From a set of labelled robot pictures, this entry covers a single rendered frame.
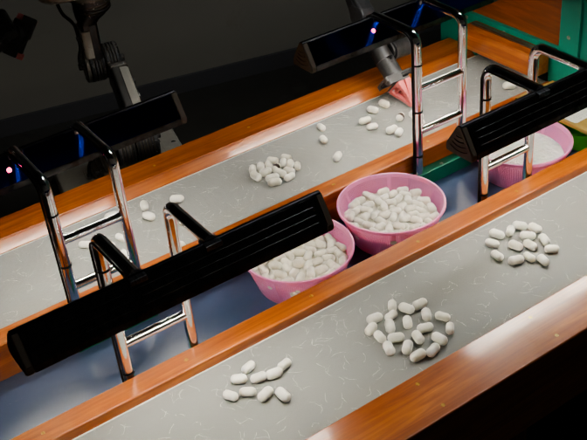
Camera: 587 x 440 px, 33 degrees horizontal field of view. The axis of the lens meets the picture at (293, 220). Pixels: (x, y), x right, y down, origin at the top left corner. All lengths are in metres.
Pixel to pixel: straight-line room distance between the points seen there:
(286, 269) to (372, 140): 0.60
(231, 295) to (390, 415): 0.61
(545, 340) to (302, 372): 0.49
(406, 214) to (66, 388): 0.90
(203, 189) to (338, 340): 0.70
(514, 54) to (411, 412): 1.38
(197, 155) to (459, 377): 1.08
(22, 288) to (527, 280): 1.15
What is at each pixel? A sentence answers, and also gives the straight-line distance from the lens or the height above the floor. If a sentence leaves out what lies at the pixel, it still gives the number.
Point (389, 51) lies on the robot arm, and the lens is 2.91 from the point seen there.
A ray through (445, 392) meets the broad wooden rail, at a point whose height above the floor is 0.77.
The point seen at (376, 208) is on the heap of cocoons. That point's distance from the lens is 2.49.
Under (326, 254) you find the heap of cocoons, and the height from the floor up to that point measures 0.74.
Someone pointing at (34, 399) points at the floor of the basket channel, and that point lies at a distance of 2.19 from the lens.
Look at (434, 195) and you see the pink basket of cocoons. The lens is 2.49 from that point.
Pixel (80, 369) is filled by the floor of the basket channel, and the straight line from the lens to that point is 2.23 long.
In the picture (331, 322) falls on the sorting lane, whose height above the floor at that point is 0.74.
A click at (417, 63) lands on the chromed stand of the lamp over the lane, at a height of 1.04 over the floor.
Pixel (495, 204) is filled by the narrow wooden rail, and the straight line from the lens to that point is 2.43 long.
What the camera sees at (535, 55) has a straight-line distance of 2.38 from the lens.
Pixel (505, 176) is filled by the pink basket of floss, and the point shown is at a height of 0.72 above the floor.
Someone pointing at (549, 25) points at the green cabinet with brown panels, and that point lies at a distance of 2.94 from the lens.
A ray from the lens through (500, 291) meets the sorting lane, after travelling 2.20.
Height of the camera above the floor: 2.13
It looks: 35 degrees down
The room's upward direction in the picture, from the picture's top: 6 degrees counter-clockwise
